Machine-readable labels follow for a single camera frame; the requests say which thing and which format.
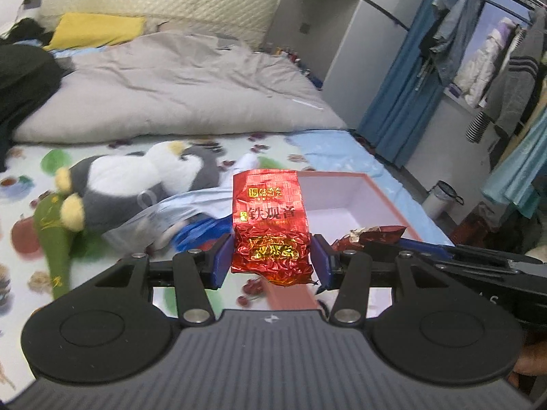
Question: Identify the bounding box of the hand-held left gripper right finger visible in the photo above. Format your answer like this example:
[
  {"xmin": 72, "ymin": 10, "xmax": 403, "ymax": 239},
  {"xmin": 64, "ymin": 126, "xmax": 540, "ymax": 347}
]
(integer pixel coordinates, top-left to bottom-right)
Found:
[{"xmin": 310, "ymin": 234, "xmax": 446, "ymax": 326}]

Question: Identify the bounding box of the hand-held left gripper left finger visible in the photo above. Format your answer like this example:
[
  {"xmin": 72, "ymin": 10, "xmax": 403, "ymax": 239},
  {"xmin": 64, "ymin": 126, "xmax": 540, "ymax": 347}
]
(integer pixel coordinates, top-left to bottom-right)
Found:
[{"xmin": 92, "ymin": 235, "xmax": 236, "ymax": 326}]

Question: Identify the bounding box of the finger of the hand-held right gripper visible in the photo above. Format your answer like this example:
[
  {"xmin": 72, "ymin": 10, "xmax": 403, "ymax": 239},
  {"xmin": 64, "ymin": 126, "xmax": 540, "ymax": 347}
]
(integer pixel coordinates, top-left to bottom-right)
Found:
[{"xmin": 363, "ymin": 240, "xmax": 456, "ymax": 262}]

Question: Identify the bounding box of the dark red foil tea packet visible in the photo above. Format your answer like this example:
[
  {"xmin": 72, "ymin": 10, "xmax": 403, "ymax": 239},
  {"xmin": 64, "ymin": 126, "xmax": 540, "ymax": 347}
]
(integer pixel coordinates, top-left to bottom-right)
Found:
[{"xmin": 331, "ymin": 225, "xmax": 408, "ymax": 254}]

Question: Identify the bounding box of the bright red foil tea packet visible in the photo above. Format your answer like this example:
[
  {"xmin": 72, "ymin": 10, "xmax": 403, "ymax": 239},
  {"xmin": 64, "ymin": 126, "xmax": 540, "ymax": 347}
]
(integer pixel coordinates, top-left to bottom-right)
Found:
[{"xmin": 230, "ymin": 169, "xmax": 316, "ymax": 288}]

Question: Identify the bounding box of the pink cardboard box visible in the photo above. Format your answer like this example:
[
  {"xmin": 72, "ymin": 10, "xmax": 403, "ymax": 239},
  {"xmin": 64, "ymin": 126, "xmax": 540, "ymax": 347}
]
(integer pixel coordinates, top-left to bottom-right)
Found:
[{"xmin": 266, "ymin": 170, "xmax": 423, "ymax": 313}]

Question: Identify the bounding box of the person's right hand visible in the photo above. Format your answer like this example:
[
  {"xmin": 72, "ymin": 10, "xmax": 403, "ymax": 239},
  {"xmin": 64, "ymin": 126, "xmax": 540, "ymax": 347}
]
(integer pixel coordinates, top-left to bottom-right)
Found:
[{"xmin": 515, "ymin": 344, "xmax": 547, "ymax": 373}]

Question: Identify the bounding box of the blue plastic wrapper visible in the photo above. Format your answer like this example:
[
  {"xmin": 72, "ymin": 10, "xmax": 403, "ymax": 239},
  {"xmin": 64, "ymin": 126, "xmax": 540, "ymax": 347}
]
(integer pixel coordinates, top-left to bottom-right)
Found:
[{"xmin": 174, "ymin": 218, "xmax": 234, "ymax": 252}]

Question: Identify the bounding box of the white trash bin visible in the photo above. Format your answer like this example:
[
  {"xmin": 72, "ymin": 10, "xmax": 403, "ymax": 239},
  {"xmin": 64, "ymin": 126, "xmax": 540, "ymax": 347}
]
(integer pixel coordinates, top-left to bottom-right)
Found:
[{"xmin": 422, "ymin": 180, "xmax": 465, "ymax": 219}]

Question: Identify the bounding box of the dark brown bag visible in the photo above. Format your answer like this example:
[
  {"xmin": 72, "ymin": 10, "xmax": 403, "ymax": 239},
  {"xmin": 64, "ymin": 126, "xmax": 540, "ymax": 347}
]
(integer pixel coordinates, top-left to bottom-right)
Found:
[{"xmin": 451, "ymin": 213, "xmax": 494, "ymax": 245}]

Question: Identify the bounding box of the blue face mask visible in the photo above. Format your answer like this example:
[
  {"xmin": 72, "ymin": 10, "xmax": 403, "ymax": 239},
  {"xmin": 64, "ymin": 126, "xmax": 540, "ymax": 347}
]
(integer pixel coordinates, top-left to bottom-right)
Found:
[{"xmin": 103, "ymin": 190, "xmax": 234, "ymax": 252}]

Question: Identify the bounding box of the hanging teal garment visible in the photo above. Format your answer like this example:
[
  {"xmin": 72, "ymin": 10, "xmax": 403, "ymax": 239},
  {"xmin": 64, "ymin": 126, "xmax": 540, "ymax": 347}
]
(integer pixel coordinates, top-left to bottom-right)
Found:
[{"xmin": 479, "ymin": 107, "xmax": 547, "ymax": 219}]

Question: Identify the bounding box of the grey and white penguin plush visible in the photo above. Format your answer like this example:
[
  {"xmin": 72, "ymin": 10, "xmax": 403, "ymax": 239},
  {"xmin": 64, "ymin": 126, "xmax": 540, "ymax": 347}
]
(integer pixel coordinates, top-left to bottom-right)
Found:
[{"xmin": 55, "ymin": 140, "xmax": 222, "ymax": 232}]

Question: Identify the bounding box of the blue curtain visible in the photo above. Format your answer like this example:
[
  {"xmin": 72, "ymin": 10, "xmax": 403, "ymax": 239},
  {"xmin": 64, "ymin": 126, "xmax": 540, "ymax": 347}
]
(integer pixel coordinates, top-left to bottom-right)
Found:
[{"xmin": 356, "ymin": 0, "xmax": 493, "ymax": 170}]

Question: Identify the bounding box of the green massage hammer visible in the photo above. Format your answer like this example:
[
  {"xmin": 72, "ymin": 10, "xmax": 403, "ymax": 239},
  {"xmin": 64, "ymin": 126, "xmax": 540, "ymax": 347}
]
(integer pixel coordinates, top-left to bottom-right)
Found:
[{"xmin": 33, "ymin": 191, "xmax": 83, "ymax": 300}]

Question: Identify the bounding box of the grey duvet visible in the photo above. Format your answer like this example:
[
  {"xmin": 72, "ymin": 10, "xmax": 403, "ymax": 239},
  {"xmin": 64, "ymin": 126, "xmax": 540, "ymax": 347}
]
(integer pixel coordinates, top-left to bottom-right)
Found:
[{"xmin": 12, "ymin": 31, "xmax": 348, "ymax": 145}]

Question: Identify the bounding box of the hanging grey striped sweater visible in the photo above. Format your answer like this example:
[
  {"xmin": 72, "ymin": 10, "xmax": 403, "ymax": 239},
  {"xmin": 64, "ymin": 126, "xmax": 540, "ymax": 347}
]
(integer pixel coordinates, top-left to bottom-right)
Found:
[{"xmin": 465, "ymin": 29, "xmax": 547, "ymax": 144}]

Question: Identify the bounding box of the hanging white puffy jacket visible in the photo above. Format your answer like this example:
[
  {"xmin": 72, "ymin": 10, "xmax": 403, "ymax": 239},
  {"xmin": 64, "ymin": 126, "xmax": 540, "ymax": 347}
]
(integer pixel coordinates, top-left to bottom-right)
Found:
[{"xmin": 452, "ymin": 17, "xmax": 521, "ymax": 108}]

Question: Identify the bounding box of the fruit printed plastic mat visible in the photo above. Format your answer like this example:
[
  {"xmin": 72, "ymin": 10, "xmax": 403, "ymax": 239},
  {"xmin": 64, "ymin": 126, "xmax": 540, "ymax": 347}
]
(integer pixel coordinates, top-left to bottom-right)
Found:
[{"xmin": 0, "ymin": 130, "xmax": 330, "ymax": 377}]

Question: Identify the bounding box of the colourful clutter beside bed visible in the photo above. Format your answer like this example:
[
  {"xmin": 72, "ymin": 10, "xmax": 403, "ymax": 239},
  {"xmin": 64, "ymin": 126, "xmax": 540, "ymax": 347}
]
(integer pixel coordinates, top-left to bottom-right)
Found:
[{"xmin": 265, "ymin": 46, "xmax": 323, "ymax": 90}]

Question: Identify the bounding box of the hanging denim clothing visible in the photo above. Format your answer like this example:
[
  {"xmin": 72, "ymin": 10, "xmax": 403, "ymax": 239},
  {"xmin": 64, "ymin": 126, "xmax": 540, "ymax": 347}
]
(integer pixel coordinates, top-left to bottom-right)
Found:
[{"xmin": 418, "ymin": 0, "xmax": 485, "ymax": 91}]

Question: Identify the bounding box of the grey white wardrobe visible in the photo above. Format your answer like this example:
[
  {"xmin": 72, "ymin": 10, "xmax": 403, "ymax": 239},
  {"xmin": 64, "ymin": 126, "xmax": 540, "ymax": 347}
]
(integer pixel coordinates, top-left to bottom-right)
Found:
[{"xmin": 262, "ymin": 0, "xmax": 413, "ymax": 129}]

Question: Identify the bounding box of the black clothing pile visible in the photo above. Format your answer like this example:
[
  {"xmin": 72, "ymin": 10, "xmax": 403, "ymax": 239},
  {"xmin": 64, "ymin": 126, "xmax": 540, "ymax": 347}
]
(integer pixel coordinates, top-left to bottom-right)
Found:
[{"xmin": 0, "ymin": 18, "xmax": 66, "ymax": 172}]

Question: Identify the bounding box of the yellow pillow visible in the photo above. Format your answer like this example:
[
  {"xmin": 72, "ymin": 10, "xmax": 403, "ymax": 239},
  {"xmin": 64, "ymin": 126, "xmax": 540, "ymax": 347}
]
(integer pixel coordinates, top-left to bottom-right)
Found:
[{"xmin": 43, "ymin": 12, "xmax": 147, "ymax": 52}]

